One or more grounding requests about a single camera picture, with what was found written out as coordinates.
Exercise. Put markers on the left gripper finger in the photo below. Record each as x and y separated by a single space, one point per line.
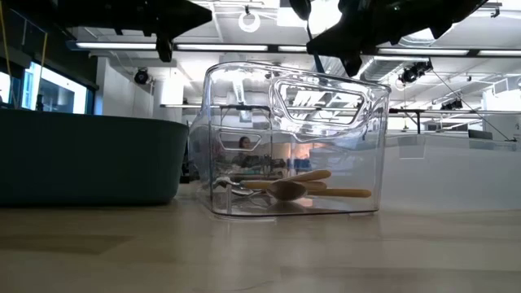
187 11
189 25

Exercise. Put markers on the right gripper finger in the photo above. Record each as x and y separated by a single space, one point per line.
329 48
335 34

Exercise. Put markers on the clear plastic bin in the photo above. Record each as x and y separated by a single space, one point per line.
228 122

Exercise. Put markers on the teal plastic bin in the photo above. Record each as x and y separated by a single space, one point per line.
81 158

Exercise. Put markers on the frosted white plastic bin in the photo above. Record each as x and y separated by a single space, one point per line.
447 179

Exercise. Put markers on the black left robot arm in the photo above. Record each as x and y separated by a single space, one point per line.
102 14

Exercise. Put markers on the linear ceiling light fixture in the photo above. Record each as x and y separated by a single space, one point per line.
221 47

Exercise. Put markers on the bright window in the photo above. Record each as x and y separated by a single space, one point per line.
57 91

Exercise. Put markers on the person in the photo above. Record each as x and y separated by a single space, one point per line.
244 143

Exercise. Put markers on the black ceiling camera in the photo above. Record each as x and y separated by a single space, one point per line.
141 76
413 73
452 105

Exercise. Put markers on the black horizontal rail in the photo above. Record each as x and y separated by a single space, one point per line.
407 110

